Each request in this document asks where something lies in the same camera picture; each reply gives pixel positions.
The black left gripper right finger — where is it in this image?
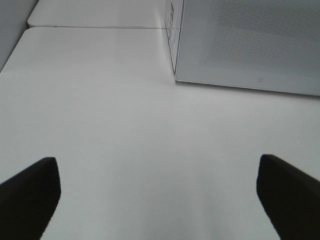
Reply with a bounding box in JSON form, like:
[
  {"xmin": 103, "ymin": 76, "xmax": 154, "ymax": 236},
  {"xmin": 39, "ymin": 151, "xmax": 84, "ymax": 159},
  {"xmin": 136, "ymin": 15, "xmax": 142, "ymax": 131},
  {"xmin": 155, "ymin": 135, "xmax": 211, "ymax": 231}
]
[{"xmin": 256, "ymin": 154, "xmax": 320, "ymax": 240}]

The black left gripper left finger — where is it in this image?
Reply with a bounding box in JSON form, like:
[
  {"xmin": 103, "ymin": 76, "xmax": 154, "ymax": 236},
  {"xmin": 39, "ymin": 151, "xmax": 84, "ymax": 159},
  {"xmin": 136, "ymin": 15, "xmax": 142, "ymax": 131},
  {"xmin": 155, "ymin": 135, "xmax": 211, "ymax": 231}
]
[{"xmin": 0, "ymin": 157, "xmax": 61, "ymax": 240}]

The white microwave door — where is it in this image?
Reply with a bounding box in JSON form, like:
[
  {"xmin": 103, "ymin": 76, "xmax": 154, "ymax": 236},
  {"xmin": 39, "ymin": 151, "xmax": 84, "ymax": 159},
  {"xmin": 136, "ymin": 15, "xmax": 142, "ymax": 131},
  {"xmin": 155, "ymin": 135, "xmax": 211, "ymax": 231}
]
[{"xmin": 175, "ymin": 0, "xmax": 320, "ymax": 96}]

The white microwave oven body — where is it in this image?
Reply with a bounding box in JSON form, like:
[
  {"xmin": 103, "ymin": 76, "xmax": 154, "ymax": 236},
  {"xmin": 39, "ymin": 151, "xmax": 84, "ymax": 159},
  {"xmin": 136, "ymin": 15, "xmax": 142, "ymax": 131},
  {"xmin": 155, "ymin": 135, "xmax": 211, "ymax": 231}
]
[{"xmin": 163, "ymin": 0, "xmax": 185, "ymax": 77}]

